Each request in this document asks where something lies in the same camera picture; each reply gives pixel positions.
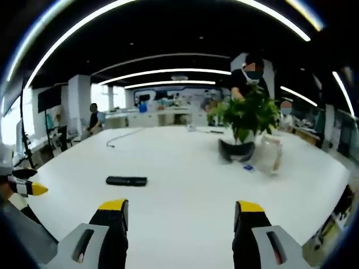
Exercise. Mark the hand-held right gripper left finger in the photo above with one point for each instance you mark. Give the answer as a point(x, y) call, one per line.
point(109, 238)

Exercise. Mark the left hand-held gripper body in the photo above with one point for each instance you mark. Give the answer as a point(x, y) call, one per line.
point(5, 159)

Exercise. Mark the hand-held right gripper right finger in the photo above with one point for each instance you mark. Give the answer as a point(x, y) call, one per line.
point(252, 238)

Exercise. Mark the black remote control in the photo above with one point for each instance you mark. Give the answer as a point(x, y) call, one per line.
point(126, 181)

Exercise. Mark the black tripod stand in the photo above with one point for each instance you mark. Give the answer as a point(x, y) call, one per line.
point(25, 131)

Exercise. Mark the person's grey sleeve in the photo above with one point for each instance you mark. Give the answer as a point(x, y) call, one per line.
point(22, 235)

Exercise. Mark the small blue item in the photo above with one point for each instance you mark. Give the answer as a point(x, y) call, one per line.
point(248, 167)

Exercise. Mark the clear plastic container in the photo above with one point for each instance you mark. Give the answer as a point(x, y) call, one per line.
point(270, 154)

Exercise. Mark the black headset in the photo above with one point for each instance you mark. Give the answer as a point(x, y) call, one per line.
point(236, 152)

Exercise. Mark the black flat item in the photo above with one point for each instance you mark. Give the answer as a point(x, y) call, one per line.
point(216, 131)

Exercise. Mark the green potted plant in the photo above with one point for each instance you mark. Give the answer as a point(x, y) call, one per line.
point(248, 115)

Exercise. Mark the white small device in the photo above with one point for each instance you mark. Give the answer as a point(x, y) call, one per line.
point(192, 129)

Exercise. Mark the white counter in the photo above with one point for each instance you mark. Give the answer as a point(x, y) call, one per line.
point(157, 117)

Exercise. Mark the blue container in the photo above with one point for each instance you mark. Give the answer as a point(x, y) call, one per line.
point(143, 107)

